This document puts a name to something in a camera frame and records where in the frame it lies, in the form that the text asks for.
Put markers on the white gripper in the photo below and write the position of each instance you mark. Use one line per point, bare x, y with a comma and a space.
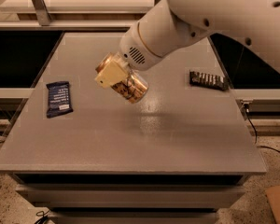
134, 48

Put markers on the orange soda can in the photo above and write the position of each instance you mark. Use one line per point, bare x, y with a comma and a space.
134, 87

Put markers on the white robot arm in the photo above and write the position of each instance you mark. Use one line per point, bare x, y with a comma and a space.
175, 24

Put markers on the dark blue snack bar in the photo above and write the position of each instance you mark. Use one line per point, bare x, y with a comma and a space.
59, 100

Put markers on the black striped snack bar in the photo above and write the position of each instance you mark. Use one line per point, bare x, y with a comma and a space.
208, 81

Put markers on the metal railing frame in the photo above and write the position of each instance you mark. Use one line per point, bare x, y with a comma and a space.
72, 15

